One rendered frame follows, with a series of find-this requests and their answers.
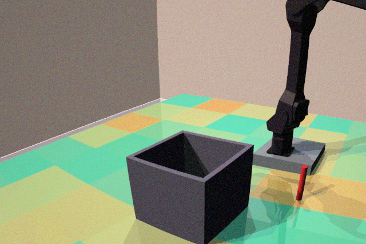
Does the red peg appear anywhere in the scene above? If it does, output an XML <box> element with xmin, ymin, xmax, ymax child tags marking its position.
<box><xmin>296</xmin><ymin>165</ymin><xmax>308</xmax><ymax>201</ymax></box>

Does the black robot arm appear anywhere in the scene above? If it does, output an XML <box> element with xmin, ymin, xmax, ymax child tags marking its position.
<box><xmin>266</xmin><ymin>0</ymin><xmax>330</xmax><ymax>157</ymax></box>

